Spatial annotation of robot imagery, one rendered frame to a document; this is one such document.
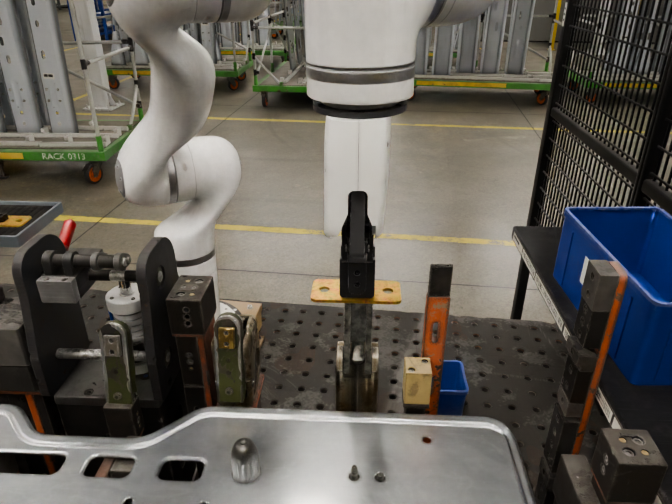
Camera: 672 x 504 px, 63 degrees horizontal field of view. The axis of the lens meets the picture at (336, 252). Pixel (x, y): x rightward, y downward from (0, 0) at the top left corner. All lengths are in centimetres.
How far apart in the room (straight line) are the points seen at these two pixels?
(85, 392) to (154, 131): 43
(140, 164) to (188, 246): 19
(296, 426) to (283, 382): 53
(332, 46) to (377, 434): 49
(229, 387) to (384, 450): 23
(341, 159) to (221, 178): 68
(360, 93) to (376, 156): 5
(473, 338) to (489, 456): 73
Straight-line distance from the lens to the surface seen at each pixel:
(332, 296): 51
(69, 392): 93
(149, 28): 83
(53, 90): 507
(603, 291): 74
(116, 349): 80
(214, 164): 108
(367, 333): 72
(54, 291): 82
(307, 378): 128
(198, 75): 90
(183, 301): 79
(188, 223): 113
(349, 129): 42
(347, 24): 41
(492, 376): 133
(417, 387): 74
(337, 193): 43
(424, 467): 71
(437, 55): 737
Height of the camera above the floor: 153
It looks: 27 degrees down
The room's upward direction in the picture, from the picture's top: straight up
